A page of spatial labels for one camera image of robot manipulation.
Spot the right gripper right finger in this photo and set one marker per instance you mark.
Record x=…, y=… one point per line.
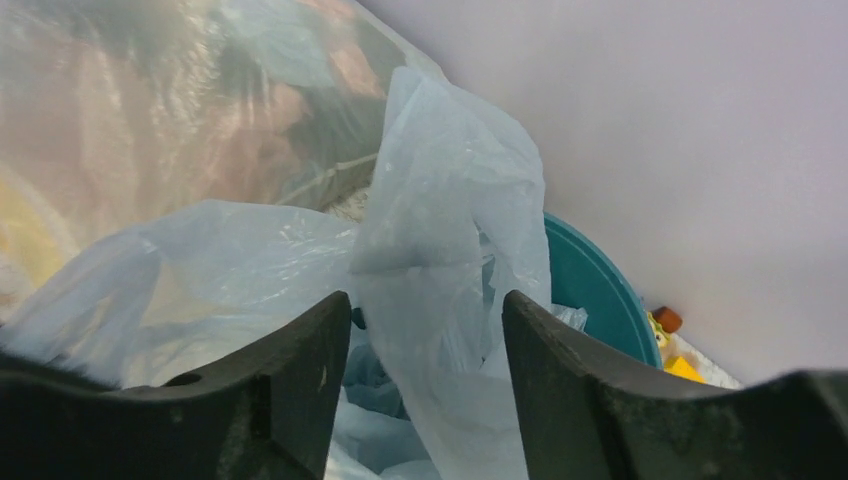
x=588, y=411

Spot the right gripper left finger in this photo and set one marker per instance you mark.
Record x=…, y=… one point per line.
x=265, y=411

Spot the light blue plastic trash bag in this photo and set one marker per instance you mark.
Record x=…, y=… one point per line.
x=453, y=223

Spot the teal plastic trash bin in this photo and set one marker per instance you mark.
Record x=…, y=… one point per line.
x=584, y=277

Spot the yellow toy block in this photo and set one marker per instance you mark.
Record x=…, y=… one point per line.
x=680, y=367

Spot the yellow dotted dice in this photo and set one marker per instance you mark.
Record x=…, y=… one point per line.
x=661, y=336

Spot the small brown cube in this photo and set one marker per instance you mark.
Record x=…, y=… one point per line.
x=668, y=319

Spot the floral patterned table mat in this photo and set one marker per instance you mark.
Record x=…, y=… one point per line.
x=711, y=372

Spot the large translucent stuffed bag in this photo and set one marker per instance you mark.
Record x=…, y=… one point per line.
x=119, y=112

